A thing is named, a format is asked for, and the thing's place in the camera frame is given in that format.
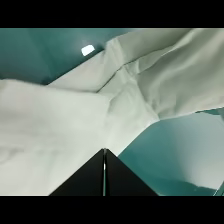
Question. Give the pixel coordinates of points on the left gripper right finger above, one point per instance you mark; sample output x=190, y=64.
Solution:
x=126, y=181

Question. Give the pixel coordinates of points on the white shirt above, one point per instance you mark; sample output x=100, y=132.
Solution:
x=66, y=126

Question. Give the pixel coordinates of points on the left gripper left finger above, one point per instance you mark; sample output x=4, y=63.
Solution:
x=86, y=180

